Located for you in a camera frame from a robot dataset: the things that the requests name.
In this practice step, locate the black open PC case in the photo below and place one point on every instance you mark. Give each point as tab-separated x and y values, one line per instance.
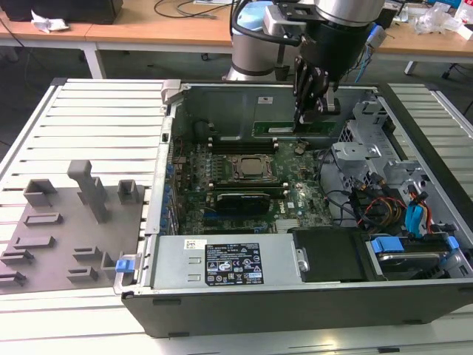
295	307

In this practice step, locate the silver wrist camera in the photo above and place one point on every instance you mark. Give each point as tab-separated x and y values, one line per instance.
281	24

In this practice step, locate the silver chipset heatsink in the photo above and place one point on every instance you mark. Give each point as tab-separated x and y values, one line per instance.
295	225

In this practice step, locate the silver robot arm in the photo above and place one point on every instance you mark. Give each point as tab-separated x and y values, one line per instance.
251	51

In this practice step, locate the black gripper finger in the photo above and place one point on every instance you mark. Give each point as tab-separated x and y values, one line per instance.
301	92

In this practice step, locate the silver CPU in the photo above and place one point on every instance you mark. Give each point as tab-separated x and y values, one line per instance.
255	165

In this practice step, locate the blue case latch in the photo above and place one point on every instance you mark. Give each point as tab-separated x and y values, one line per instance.
123	267

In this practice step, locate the silver metal bracket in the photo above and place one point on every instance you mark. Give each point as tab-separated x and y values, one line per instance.
332	105

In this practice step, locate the coin cell battery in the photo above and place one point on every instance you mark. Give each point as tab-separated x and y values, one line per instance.
299	150

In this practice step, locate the gray parts rack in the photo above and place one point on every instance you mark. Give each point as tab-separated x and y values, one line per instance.
63	236

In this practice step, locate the green motherboard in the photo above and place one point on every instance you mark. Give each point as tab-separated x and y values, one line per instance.
306	174

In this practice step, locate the gray case corner bracket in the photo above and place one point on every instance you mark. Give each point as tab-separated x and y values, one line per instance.
170	90

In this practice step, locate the small black box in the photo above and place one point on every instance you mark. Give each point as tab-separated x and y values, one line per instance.
388	18

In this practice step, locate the black RAM slot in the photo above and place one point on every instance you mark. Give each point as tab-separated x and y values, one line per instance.
247	191
247	183
244	149

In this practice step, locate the blue disk carrier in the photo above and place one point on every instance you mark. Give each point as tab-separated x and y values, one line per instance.
386	246

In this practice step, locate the black equipment case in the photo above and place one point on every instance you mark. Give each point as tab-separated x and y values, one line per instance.
66	11

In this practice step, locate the clear plastic packaging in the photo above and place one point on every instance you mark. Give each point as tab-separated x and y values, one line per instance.
436	18

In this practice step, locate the silver hard disk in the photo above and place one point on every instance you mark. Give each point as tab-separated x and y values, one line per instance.
406	260

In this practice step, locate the black graphics card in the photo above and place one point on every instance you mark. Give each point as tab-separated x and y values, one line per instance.
242	202

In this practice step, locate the silver power supply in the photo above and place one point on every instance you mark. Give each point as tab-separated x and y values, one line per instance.
173	266

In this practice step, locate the wooden desk with white frame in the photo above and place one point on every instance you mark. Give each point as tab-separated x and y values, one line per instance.
148	33
425	44

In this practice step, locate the crumpled white paper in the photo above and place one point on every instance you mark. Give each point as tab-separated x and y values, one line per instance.
48	23

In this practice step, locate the black plastic cover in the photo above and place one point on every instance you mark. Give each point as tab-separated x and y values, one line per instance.
332	255

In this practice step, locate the green RAM stick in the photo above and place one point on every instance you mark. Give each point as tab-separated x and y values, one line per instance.
273	129
231	138

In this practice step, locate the silver metal drive cage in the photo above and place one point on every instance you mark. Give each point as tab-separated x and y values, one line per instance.
354	151

